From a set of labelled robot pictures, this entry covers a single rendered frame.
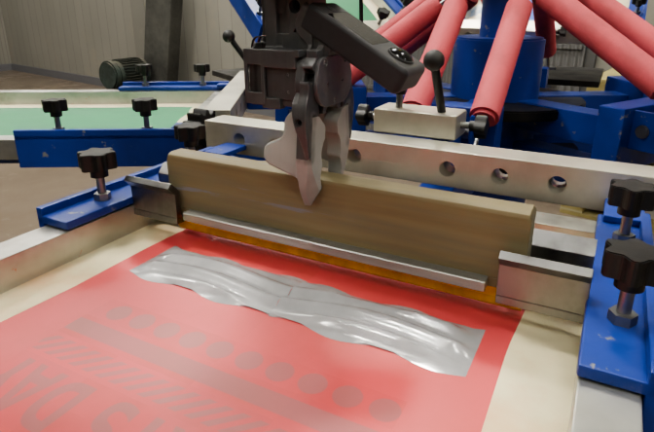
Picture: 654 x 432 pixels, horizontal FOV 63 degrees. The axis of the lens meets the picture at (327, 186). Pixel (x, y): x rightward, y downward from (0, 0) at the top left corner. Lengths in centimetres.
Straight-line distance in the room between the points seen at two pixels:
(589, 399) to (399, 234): 21
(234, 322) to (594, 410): 29
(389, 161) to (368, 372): 38
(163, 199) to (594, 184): 51
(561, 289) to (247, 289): 28
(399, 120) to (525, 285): 38
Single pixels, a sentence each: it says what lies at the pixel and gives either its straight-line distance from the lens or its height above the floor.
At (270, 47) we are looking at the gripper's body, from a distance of 53.
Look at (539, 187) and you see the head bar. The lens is 71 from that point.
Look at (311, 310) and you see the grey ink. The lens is 50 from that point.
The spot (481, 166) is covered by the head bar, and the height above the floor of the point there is 103.
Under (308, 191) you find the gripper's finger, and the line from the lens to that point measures 52.
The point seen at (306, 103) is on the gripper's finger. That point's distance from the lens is 48.
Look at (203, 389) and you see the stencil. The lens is 43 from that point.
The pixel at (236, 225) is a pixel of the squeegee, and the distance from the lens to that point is 59.
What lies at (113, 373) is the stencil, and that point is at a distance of 47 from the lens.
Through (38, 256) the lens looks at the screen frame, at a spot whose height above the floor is 98.
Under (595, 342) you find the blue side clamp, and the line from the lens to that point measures 43.
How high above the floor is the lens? 123
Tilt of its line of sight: 19 degrees down
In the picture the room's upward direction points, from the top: straight up
